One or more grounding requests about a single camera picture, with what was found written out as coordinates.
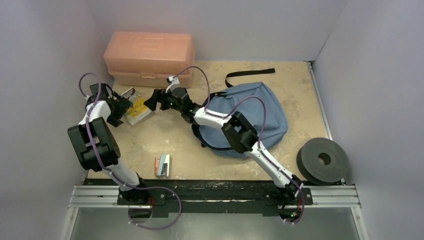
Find blue backpack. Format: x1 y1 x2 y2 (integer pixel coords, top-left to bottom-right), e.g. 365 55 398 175
191 68 289 159

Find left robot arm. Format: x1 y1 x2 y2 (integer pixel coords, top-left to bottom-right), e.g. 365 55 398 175
67 83 150 205

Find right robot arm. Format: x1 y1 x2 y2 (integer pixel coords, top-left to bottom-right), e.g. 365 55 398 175
144 87 305 204

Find pink plastic storage box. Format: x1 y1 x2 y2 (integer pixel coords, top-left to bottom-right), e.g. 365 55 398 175
103 31 196 88

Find small orange eraser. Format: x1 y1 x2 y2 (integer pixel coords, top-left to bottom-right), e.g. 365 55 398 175
154 157 162 177

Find light blue stapler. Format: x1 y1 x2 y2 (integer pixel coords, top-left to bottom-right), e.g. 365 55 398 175
160 154 171 178

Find grey tape roll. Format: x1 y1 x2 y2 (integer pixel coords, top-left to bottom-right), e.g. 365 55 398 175
296 137 350 186

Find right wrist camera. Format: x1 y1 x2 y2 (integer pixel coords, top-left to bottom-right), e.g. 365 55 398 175
165 76 180 93

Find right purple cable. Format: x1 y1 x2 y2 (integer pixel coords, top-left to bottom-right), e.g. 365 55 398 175
168 65 306 226

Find purple cable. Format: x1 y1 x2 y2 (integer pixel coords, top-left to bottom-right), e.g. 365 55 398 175
78 72 183 231
168 65 306 226

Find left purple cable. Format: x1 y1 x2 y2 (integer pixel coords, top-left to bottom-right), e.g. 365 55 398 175
78 72 183 231

